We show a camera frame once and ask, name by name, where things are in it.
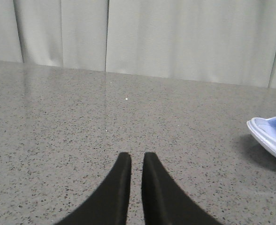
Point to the pale green curtain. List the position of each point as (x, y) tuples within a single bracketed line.
[(223, 41)]

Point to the light blue slipper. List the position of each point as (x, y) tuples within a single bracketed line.
[(264, 131)]

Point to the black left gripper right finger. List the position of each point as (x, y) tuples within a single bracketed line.
[(164, 202)]

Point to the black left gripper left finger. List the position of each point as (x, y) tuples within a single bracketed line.
[(108, 204)]

